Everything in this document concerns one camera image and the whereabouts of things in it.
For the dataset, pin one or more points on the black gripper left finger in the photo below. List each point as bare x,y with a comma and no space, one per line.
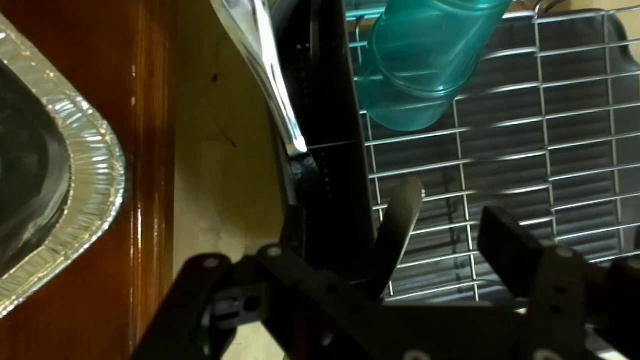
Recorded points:
266,307

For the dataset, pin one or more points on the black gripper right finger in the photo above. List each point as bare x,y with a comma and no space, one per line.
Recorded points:
560,301

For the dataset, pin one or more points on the silver metal knife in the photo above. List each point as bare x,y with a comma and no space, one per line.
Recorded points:
261,67

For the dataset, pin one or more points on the teal plastic cup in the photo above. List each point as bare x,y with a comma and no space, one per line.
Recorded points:
426,60

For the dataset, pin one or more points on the grey dish rack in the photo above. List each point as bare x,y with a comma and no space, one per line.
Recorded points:
532,167

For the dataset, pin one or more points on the aluminium foil pan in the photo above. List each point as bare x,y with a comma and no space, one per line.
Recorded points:
81,180

